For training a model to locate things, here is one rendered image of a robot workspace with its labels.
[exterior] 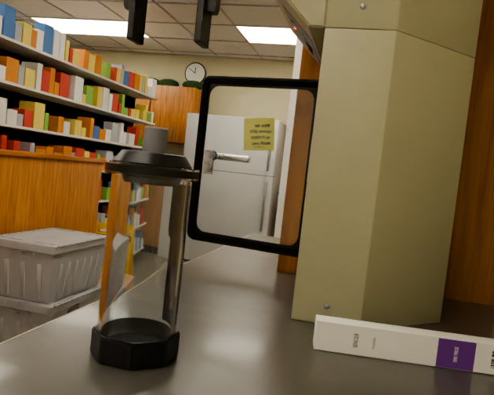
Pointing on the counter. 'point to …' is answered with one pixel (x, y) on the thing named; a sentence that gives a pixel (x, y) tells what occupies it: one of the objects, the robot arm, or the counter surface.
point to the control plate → (301, 34)
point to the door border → (203, 156)
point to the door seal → (200, 157)
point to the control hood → (308, 19)
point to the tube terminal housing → (386, 159)
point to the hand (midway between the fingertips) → (169, 19)
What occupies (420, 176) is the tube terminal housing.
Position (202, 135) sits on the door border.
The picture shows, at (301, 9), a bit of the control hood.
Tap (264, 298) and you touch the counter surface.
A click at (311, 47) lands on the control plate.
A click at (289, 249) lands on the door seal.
